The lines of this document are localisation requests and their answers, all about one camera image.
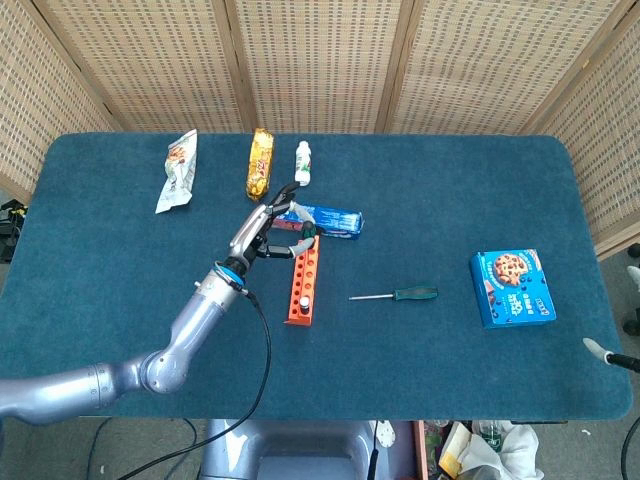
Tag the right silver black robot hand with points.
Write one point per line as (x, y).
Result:
(597, 347)

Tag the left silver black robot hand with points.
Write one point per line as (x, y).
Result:
(250, 235)

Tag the black silver precision screwdriver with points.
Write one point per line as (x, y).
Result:
(304, 302)

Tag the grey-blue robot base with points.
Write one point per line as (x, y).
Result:
(290, 445)

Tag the orange tool holder rack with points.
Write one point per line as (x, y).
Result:
(302, 280)

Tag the golden snack package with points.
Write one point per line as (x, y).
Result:
(260, 165)

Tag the long blue biscuit box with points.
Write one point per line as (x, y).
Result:
(335, 220)

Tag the small white bottle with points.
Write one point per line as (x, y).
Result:
(303, 165)

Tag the white snack bag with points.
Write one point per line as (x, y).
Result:
(177, 170)

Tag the blue cookie box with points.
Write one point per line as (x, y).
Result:
(510, 290)

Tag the white plastic bag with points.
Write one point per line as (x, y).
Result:
(515, 445)

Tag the woven wooden folding screen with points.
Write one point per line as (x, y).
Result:
(320, 65)

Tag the yellow package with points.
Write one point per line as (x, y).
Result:
(450, 462)

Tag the blue carpet table mat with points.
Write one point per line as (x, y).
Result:
(400, 360)

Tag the reddish wooden crate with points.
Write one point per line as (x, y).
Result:
(420, 450)

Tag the white perforated disc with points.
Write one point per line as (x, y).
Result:
(386, 435)

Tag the black equipment with yellow part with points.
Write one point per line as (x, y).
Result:
(7, 235)

